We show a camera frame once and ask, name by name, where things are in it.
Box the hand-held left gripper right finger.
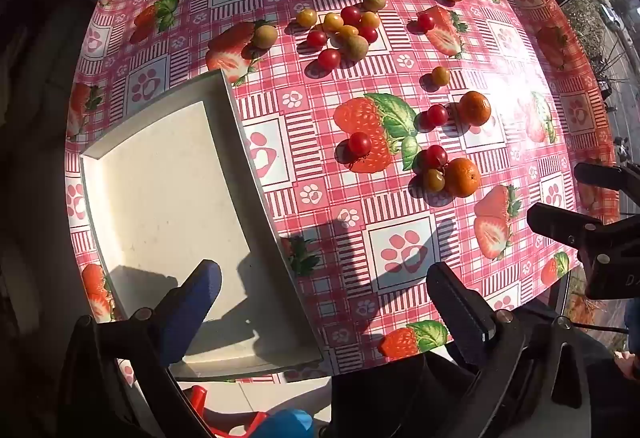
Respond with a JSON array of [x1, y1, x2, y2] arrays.
[[426, 262, 618, 438]]

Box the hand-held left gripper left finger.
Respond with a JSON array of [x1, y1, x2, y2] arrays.
[[55, 259, 222, 438]]

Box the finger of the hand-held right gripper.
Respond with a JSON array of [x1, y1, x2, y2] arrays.
[[574, 162, 640, 195], [526, 203, 605, 250]]

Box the white rectangular tray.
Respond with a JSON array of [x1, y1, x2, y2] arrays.
[[79, 68, 326, 376]]

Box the red plastic object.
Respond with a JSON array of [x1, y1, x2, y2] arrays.
[[180, 384, 266, 438]]

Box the blue plastic object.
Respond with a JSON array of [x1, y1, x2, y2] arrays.
[[245, 409, 316, 438]]

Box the pink strawberry printed tablecloth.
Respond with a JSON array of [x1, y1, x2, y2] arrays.
[[64, 0, 618, 384]]

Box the black cable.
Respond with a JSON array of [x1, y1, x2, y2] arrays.
[[565, 320, 630, 334]]

